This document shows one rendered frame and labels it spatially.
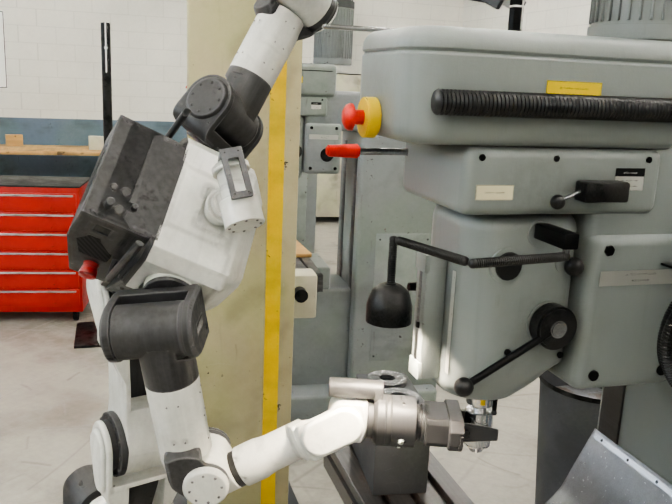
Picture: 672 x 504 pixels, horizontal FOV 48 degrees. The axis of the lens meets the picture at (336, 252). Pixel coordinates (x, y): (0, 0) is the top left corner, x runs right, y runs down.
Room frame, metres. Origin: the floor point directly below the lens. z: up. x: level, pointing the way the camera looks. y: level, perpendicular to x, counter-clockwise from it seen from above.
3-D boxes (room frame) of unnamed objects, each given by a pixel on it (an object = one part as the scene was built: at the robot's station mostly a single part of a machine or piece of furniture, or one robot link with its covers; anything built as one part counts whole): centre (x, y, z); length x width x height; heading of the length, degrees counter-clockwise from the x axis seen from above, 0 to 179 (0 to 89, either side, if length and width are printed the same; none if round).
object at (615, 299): (1.26, -0.45, 1.47); 0.24 x 0.19 x 0.26; 17
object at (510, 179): (1.21, -0.30, 1.68); 0.34 x 0.24 x 0.10; 107
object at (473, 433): (1.17, -0.26, 1.24); 0.06 x 0.02 x 0.03; 88
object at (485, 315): (1.20, -0.26, 1.47); 0.21 x 0.19 x 0.32; 17
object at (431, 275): (1.17, -0.15, 1.44); 0.04 x 0.04 x 0.21; 17
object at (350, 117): (1.13, -0.02, 1.76); 0.04 x 0.03 x 0.04; 17
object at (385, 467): (1.54, -0.14, 1.06); 0.22 x 0.12 x 0.20; 11
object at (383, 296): (1.11, -0.09, 1.48); 0.07 x 0.07 x 0.06
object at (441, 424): (1.20, -0.17, 1.23); 0.13 x 0.12 x 0.10; 178
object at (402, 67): (1.21, -0.27, 1.81); 0.47 x 0.26 x 0.16; 107
